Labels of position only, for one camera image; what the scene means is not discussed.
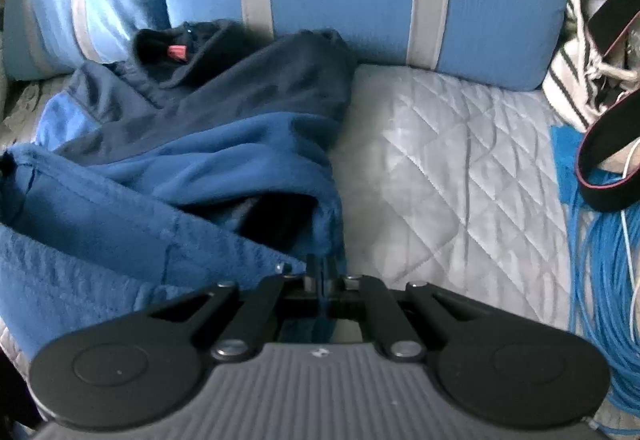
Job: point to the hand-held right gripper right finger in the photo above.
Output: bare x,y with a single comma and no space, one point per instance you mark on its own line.
331,280

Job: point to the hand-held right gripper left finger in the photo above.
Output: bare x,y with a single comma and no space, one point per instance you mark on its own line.
312,280

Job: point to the blue fleece jacket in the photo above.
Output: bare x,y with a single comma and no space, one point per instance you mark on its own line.
150,180

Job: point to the white quilted bed cover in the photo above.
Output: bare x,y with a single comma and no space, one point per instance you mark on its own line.
450,169

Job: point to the blue fuzzy cloth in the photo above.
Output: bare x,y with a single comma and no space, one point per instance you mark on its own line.
565,159

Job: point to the striped white bag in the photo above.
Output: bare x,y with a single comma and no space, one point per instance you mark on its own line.
570,69

